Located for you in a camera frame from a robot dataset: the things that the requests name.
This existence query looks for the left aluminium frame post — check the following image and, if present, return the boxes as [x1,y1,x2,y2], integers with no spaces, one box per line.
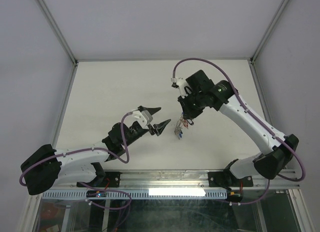
[35,0,78,66]

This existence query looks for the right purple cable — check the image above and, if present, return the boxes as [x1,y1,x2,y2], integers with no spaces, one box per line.
[171,57,307,181]

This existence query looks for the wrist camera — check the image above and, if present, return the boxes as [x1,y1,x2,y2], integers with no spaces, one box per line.
[171,78,192,98]
[132,110,153,129]

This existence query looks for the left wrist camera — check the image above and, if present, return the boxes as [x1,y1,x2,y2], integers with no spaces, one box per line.
[132,110,153,129]

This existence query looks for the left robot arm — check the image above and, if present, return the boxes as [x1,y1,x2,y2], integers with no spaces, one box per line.
[19,106,171,195]

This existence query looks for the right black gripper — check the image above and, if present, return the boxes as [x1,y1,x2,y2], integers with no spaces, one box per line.
[177,90,206,120]

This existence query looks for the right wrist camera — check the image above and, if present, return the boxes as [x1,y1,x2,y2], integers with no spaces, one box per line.
[171,78,192,98]

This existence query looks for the aluminium frame post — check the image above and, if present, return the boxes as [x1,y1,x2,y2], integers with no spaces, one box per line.
[250,0,291,64]
[35,0,78,66]

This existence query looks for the white slotted cable duct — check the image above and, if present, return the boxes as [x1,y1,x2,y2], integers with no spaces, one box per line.
[42,188,228,200]

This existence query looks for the red tagged key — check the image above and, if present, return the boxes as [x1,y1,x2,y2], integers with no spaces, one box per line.
[182,120,189,129]

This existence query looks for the keyring with yellow handle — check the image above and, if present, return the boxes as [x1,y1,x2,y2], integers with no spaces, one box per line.
[174,114,185,136]

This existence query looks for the right aluminium frame post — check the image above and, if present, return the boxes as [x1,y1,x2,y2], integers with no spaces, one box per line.
[250,0,291,64]

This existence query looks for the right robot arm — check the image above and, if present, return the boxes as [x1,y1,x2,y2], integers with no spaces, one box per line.
[172,70,299,186]

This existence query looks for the aluminium mounting rail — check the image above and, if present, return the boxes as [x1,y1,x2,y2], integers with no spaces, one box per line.
[44,170,300,191]

